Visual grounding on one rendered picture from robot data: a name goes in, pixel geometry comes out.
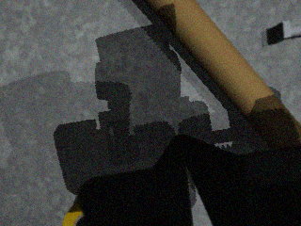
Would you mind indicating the long wooden-handled scraper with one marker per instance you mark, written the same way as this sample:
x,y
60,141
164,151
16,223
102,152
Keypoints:
x,y
229,70

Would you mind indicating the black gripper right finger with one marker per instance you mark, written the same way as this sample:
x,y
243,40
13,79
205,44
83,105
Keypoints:
x,y
230,184

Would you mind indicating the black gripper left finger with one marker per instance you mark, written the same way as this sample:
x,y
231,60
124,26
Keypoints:
x,y
148,193

